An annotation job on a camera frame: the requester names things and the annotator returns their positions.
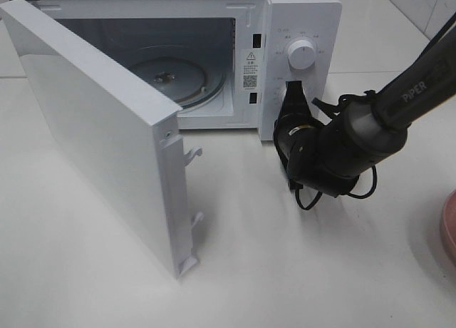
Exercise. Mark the white microwave oven body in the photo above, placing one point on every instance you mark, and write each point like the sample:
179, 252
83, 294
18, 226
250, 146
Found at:
246, 38

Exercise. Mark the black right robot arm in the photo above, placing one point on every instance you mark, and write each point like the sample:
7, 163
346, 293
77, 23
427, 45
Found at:
363, 130

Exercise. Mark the pink round plate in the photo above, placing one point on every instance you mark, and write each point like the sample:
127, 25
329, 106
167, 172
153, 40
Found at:
447, 226

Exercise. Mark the white microwave door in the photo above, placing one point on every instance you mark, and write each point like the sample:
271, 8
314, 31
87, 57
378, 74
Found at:
121, 133

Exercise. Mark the upper white round knob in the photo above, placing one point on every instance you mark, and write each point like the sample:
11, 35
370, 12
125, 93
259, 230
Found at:
301, 53

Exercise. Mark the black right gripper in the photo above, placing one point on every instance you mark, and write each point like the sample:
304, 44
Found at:
299, 137

